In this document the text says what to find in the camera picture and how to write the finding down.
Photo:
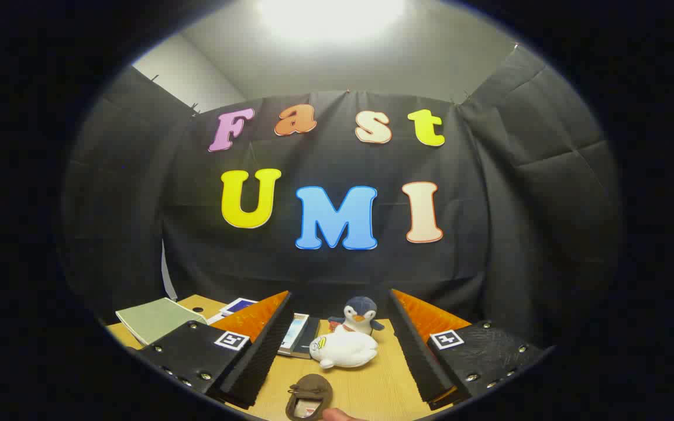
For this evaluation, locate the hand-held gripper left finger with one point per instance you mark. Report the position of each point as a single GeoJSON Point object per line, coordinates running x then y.
{"type": "Point", "coordinates": [255, 362]}

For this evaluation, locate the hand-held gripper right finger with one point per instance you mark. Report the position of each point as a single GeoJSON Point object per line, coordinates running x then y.
{"type": "Point", "coordinates": [422, 362]}

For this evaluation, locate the brown fuzzy shoe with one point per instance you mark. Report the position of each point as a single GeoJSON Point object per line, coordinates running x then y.
{"type": "Point", "coordinates": [310, 387]}

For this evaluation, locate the green fabric storage box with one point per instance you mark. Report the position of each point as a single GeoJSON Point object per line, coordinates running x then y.
{"type": "Point", "coordinates": [155, 318]}

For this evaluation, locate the dark cover book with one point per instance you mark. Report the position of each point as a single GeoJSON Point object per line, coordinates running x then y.
{"type": "Point", "coordinates": [309, 338]}

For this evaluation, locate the book with blue picture cover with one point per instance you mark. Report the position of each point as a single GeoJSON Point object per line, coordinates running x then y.
{"type": "Point", "coordinates": [237, 305]}

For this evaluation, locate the penguin plush toy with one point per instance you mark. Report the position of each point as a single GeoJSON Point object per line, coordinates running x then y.
{"type": "Point", "coordinates": [360, 316]}

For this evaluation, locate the white plush toy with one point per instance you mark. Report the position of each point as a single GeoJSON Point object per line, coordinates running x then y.
{"type": "Point", "coordinates": [343, 349]}

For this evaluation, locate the ceiling light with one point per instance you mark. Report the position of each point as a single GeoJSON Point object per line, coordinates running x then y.
{"type": "Point", "coordinates": [331, 17]}

